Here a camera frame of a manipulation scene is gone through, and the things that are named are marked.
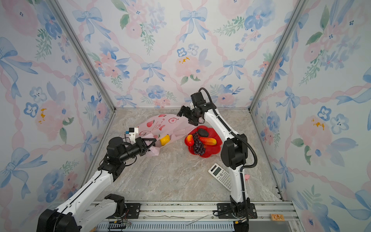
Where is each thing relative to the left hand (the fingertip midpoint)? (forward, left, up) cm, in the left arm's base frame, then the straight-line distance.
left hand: (156, 139), depth 73 cm
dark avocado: (+18, -27, -20) cm, 38 cm away
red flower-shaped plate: (+7, -31, -25) cm, 40 cm away
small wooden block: (-31, -61, -23) cm, 72 cm away
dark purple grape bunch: (+7, -23, -20) cm, 31 cm away
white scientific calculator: (-9, -37, -24) cm, 45 cm away
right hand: (+20, -12, -5) cm, 24 cm away
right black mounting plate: (-28, -35, -24) cm, 51 cm away
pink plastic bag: (+16, +1, -11) cm, 19 cm away
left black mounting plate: (-28, +12, -23) cm, 38 cm away
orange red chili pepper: (+12, -30, -20) cm, 38 cm away
